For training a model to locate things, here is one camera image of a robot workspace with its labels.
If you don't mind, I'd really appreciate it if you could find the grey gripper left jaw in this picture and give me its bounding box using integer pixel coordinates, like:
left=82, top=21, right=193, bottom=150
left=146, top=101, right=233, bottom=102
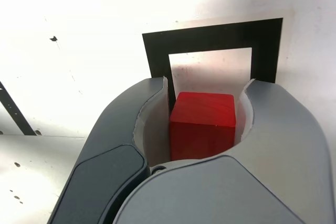
left=48, top=76, right=172, bottom=224

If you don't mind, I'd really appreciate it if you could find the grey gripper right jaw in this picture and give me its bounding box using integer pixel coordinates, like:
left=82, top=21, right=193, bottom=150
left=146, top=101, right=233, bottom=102
left=112, top=78, right=333, bottom=224

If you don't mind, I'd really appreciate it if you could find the red cube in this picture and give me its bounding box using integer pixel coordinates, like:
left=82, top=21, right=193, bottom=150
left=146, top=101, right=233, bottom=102
left=169, top=91, right=236, bottom=161

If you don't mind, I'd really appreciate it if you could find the black tape square outline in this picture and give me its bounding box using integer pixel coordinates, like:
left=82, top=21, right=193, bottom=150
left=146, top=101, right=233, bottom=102
left=142, top=17, right=284, bottom=111

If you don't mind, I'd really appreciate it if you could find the black tape strip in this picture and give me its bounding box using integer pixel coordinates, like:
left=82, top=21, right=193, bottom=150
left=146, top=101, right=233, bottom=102
left=0, top=81, right=37, bottom=136

